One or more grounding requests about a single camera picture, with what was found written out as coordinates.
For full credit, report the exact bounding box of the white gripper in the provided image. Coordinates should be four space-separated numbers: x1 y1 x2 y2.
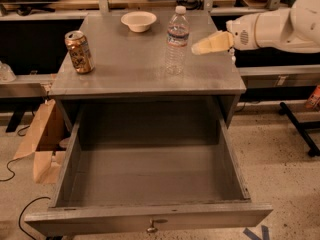
191 14 258 55

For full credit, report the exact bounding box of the clear plastic water bottle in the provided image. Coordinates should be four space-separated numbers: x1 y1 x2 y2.
165 5 190 75

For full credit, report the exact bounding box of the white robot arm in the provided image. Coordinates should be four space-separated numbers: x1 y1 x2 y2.
191 0 320 55

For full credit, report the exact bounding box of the white pump dispenser bottle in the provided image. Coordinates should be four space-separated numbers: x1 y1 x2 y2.
229 47 236 65

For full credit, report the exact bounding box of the grey cabinet counter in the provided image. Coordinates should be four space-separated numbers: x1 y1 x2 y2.
50 11 246 122

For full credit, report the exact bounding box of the grey open top drawer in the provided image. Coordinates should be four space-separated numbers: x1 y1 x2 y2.
25 97 272 236

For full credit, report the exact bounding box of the metal drawer knob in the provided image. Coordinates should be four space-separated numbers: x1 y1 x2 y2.
146 219 168 233

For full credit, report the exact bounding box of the white ceramic bowl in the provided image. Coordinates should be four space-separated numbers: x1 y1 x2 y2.
121 11 157 33

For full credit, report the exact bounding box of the black stand base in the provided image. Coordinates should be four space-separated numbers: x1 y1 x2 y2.
279 102 320 157

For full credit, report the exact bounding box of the gold drink can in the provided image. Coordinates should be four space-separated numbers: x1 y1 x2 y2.
65 30 94 74

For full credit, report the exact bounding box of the open cardboard box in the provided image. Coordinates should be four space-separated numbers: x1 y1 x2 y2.
14 100 66 184

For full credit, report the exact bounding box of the black floor cable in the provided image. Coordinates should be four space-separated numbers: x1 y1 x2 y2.
18 196 52 240

